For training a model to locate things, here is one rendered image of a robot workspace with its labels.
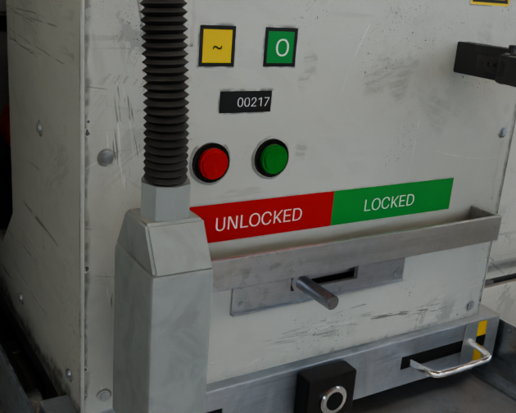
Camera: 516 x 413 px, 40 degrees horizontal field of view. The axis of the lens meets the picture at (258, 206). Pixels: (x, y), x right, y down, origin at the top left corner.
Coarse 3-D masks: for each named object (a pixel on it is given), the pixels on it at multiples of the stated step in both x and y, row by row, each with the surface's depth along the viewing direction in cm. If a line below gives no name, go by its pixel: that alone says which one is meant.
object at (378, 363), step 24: (480, 312) 86; (408, 336) 78; (432, 336) 80; (456, 336) 82; (480, 336) 85; (312, 360) 72; (336, 360) 73; (360, 360) 75; (384, 360) 77; (432, 360) 82; (456, 360) 84; (216, 384) 66; (240, 384) 67; (264, 384) 69; (288, 384) 70; (360, 384) 76; (384, 384) 78; (48, 408) 61; (72, 408) 61; (216, 408) 66; (240, 408) 68; (264, 408) 70; (288, 408) 71
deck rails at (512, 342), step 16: (496, 336) 88; (512, 336) 85; (0, 352) 71; (496, 352) 88; (512, 352) 86; (0, 368) 72; (16, 368) 80; (480, 368) 88; (496, 368) 88; (512, 368) 86; (0, 384) 73; (16, 384) 66; (496, 384) 85; (512, 384) 85; (0, 400) 74; (16, 400) 66
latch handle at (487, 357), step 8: (472, 344) 84; (480, 352) 83; (488, 352) 82; (408, 360) 79; (480, 360) 80; (488, 360) 81; (416, 368) 78; (424, 368) 77; (448, 368) 78; (456, 368) 78; (464, 368) 78; (472, 368) 79; (432, 376) 77; (440, 376) 77
